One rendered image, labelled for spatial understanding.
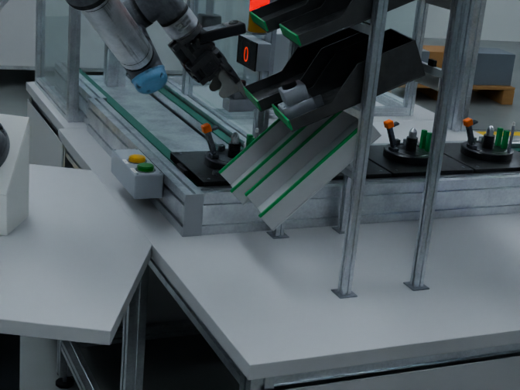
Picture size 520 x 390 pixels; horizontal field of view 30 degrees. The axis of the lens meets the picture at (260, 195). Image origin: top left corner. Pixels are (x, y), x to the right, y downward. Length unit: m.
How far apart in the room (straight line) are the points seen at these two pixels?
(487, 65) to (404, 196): 5.81
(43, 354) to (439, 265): 1.72
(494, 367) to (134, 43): 0.96
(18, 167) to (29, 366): 1.36
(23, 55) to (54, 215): 4.99
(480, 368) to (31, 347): 1.98
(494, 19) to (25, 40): 6.27
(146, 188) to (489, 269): 0.80
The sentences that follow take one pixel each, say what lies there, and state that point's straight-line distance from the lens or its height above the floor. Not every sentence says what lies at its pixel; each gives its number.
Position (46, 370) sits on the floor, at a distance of 3.39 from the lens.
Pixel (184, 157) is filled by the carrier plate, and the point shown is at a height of 0.97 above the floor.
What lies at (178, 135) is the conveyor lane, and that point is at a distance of 2.77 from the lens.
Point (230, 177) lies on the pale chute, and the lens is 2.12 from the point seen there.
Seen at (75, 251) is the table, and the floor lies 0.86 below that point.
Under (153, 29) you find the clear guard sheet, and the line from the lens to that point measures 3.61.
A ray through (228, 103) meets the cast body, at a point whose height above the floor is 1.13.
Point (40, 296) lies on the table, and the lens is 1.87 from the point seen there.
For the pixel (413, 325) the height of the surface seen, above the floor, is 0.86.
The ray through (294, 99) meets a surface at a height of 1.24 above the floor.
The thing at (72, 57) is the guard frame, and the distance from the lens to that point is 3.02.
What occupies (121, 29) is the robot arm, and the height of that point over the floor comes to 1.33.
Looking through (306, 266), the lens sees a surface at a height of 0.86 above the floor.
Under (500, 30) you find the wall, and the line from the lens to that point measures 11.84.
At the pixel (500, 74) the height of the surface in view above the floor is 0.24.
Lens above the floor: 1.65
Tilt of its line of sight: 18 degrees down
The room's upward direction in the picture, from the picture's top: 5 degrees clockwise
